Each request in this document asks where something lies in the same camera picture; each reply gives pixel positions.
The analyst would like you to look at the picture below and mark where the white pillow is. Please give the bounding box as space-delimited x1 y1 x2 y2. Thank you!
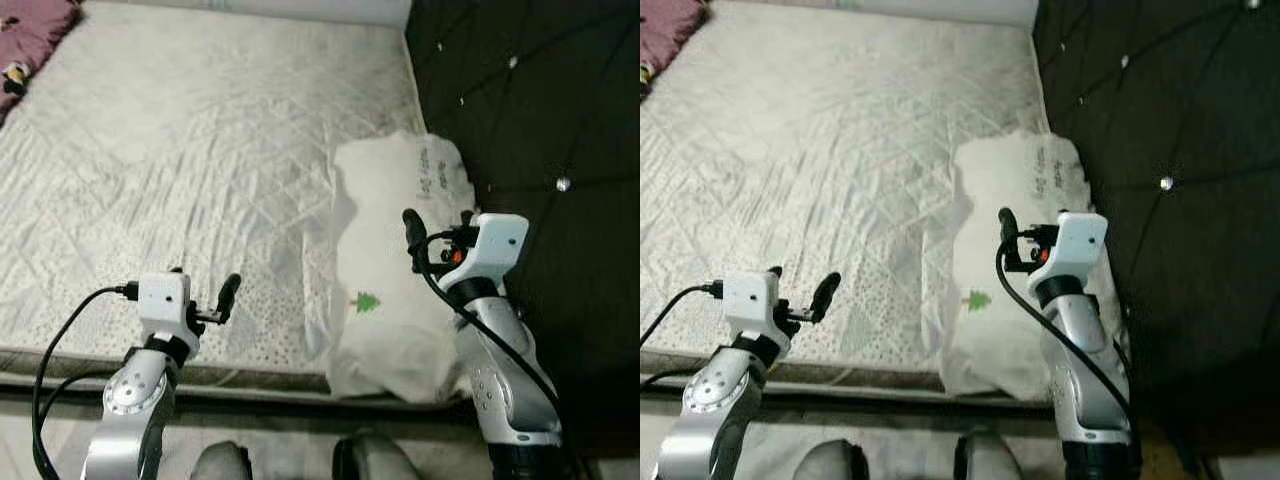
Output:
940 128 1131 401
328 130 481 406

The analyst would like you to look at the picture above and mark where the white quilted mattress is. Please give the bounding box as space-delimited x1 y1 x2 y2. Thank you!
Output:
640 0 1091 391
0 0 476 391

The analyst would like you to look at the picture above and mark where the black tufted headboard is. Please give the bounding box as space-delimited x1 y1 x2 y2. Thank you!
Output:
1032 0 1280 433
405 0 641 463

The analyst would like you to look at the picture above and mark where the grey right robot leg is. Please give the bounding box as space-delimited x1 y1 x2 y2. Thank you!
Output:
953 430 1027 480
333 430 422 480

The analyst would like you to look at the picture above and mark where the purple cartoon print blanket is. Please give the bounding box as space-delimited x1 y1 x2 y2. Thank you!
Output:
640 0 711 83
0 0 83 126

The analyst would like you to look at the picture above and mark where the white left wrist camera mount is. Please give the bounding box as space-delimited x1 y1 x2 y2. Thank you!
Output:
138 272 193 337
722 272 781 337

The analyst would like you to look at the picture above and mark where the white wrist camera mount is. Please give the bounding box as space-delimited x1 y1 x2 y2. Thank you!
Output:
1030 212 1109 287
722 272 781 337
440 213 529 293
138 272 193 337

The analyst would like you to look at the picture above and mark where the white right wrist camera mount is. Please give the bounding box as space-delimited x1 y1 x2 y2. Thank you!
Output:
1030 212 1109 287
440 213 529 293

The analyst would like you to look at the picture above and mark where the dark bed frame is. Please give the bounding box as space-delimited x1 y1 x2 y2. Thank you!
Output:
0 375 481 413
640 375 1063 413

